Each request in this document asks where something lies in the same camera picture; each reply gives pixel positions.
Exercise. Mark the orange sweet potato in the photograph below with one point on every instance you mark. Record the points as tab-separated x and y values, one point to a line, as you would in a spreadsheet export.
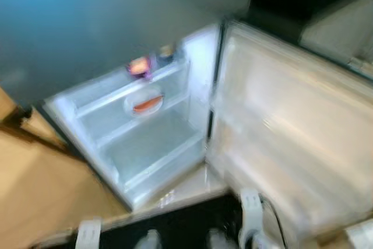
147	104

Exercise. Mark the orange round fruit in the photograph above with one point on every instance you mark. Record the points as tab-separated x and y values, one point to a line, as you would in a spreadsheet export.
165	49
139	65

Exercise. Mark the white bowl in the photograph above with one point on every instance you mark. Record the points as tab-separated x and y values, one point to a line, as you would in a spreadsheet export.
129	98

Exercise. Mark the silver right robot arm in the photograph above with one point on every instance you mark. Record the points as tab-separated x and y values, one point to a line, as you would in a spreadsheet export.
256	244

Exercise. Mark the glass fridge shelf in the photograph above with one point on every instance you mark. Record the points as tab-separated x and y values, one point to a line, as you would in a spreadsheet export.
157	150
116	132
105	94

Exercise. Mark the grey steel fridge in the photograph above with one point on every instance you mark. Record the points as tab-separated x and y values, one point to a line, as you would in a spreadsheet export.
87	21

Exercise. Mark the brown cardboard box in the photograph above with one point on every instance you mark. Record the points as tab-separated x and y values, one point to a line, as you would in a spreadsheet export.
331	243

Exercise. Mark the grey right robot leg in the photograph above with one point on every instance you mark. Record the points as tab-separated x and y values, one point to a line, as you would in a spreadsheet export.
220	240

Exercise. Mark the grey robot leg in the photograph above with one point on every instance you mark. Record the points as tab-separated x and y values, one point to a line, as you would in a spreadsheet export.
147	240
220	240

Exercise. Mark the dark blue cup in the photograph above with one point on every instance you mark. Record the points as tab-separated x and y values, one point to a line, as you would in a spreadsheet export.
166	59

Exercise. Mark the black floor mat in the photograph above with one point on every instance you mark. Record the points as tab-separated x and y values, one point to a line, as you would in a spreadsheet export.
186	225

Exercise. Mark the grey left robot leg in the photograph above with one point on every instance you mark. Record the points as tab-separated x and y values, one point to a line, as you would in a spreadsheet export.
147	240

